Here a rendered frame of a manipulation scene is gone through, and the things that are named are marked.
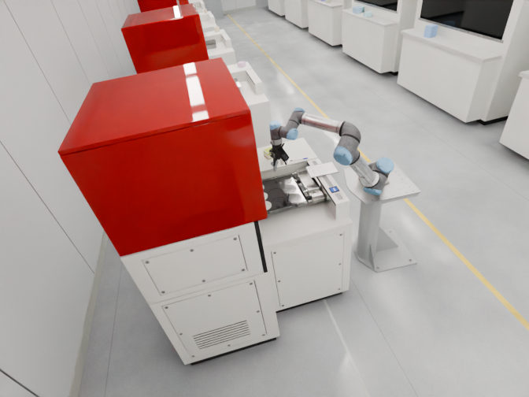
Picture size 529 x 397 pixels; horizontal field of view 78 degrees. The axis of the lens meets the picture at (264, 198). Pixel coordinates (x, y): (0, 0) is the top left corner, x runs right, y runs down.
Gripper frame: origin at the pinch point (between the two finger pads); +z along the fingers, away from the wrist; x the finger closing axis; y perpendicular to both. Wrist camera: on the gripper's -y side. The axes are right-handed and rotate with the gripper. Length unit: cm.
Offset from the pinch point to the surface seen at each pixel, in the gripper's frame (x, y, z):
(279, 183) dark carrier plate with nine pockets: 2.4, 0.5, 13.5
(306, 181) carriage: -14.7, -9.9, 15.4
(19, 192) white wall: 153, 95, -14
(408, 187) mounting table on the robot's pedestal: -64, -62, 20
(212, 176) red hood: 70, -42, -54
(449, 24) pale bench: -375, 89, 4
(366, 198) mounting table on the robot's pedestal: -35, -49, 21
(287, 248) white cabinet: 32, -41, 27
